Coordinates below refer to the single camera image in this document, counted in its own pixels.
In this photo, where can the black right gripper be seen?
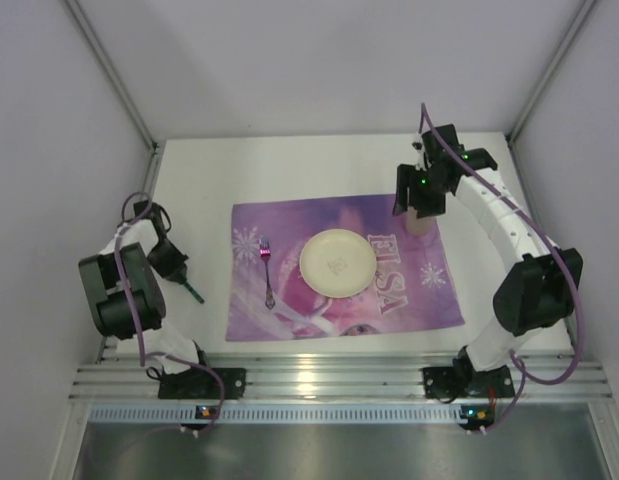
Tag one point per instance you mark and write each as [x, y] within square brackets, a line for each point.
[416, 195]

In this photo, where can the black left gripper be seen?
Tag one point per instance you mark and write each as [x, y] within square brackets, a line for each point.
[178, 270]

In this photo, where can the cream beige cup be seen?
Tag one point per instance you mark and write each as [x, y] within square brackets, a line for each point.
[418, 226]

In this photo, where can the silver spoon green handle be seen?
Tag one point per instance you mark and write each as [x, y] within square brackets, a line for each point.
[194, 293]

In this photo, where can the purple Elsa placemat cloth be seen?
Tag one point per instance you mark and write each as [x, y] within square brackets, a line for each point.
[412, 289]

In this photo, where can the pink fork patterned handle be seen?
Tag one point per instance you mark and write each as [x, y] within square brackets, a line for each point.
[265, 254]

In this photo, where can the cream round plate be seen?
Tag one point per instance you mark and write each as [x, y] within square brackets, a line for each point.
[337, 263]

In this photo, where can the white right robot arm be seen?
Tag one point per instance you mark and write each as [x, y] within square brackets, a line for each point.
[540, 287]

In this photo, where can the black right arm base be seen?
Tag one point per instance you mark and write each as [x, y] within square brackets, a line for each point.
[445, 384]

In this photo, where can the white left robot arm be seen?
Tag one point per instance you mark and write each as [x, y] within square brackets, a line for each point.
[121, 284]

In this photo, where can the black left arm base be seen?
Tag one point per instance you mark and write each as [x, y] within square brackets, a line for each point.
[194, 384]

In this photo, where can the left aluminium frame post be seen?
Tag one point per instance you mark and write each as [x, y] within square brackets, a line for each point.
[94, 43]

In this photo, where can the aluminium frame post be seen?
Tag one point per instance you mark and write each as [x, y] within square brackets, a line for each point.
[575, 27]
[94, 43]

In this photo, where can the aluminium front rail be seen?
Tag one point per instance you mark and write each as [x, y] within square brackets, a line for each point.
[322, 377]

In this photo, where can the slotted grey cable duct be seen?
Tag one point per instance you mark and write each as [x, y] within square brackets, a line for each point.
[256, 414]

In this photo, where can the right aluminium frame post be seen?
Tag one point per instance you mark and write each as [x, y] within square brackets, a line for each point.
[575, 27]

